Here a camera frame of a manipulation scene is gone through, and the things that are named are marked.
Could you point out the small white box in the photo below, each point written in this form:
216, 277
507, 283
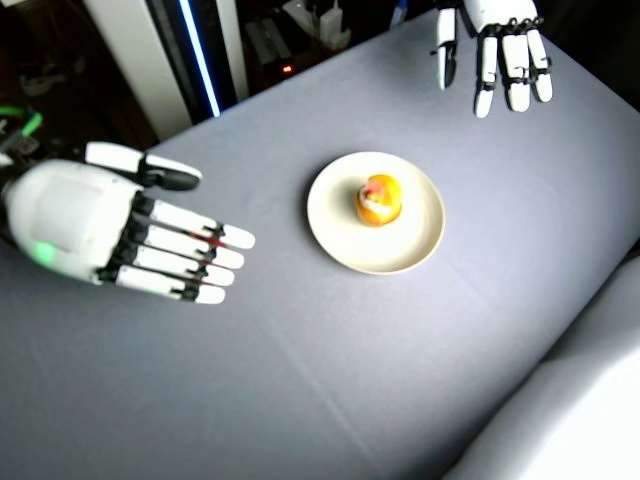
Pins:
334, 27

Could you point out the white pillar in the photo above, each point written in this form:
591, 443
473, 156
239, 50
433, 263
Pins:
135, 60

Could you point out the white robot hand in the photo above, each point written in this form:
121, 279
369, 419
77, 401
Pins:
515, 55
70, 215

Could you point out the black device with red light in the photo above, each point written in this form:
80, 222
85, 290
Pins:
272, 50

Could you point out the cream round plate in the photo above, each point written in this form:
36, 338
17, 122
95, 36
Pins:
340, 225

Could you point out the toy fruit cupcake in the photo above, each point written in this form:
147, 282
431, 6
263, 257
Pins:
379, 202

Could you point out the black panel with blue light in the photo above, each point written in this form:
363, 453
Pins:
200, 50

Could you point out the grey table cloth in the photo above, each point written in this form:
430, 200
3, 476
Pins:
300, 360

